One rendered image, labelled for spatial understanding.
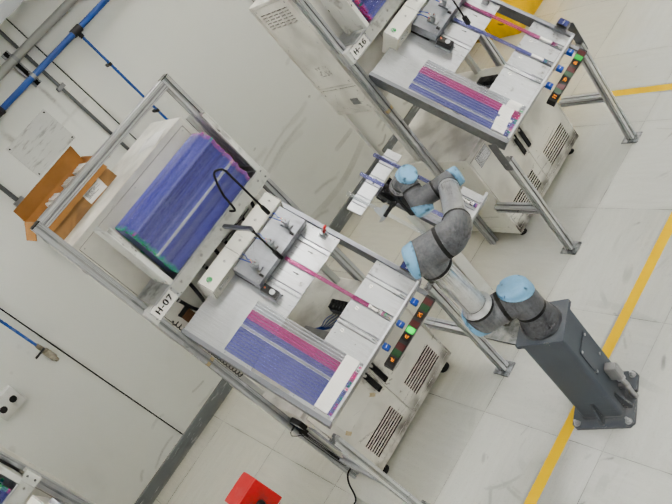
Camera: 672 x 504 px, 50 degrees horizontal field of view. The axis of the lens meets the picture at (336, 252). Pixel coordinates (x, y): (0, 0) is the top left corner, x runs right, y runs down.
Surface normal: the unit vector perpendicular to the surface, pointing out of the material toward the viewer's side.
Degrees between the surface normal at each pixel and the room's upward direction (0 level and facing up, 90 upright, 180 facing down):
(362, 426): 90
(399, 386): 90
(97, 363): 90
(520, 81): 45
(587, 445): 0
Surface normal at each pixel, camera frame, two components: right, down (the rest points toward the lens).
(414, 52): -0.03, -0.39
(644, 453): -0.61, -0.62
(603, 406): -0.31, 0.76
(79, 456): 0.58, 0.07
